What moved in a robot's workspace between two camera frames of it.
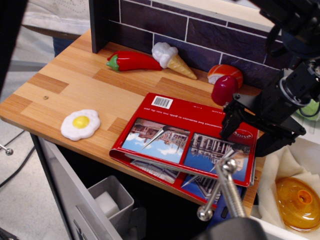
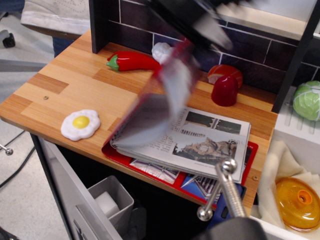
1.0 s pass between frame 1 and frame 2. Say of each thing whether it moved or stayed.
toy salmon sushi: stayed
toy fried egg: stayed
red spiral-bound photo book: moved
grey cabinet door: stayed
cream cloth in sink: stayed
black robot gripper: moved
